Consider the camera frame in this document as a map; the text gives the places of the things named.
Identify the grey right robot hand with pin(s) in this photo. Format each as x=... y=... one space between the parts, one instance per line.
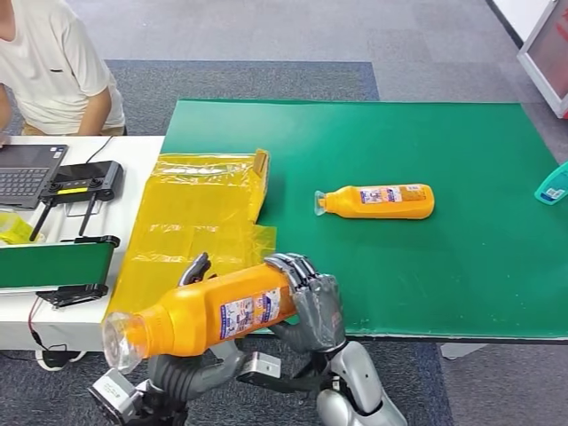
x=317 y=311

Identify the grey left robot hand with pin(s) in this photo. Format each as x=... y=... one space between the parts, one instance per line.
x=200 y=370

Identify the person's right hand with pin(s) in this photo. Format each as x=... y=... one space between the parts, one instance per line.
x=3 y=140

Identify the orange plastic bottle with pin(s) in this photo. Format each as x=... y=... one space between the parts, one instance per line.
x=382 y=203
x=200 y=314

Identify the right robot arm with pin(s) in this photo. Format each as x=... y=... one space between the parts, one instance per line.
x=359 y=376

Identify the person's left forearm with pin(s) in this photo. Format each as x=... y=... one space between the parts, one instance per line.
x=95 y=112

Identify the teal plastic bottle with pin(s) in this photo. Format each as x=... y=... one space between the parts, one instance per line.
x=554 y=187

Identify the dark grey laptop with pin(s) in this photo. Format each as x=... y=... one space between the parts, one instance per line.
x=22 y=176

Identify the yellow plastic wrap piece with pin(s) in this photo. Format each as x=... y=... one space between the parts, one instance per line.
x=15 y=229

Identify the person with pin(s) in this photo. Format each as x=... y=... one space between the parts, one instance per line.
x=48 y=64

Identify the black remote controller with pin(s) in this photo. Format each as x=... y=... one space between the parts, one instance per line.
x=84 y=179

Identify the clear acrylic stand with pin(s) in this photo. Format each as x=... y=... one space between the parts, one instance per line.
x=73 y=210

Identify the green table mat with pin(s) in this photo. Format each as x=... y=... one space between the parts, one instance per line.
x=399 y=270

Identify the green belt conveyor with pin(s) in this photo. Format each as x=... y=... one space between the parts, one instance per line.
x=48 y=264

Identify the yellow plastic sheet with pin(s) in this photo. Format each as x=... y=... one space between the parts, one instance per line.
x=195 y=217

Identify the white power strip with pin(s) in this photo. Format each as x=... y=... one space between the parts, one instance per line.
x=57 y=360

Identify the white table foot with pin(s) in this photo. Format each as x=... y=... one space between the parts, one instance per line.
x=462 y=351

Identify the white framed display board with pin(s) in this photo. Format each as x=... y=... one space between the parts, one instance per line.
x=548 y=59

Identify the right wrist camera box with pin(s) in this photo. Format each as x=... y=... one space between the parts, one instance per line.
x=262 y=364

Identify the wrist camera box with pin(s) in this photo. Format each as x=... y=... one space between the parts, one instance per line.
x=111 y=395
x=262 y=364

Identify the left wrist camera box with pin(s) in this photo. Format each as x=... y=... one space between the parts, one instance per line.
x=111 y=395

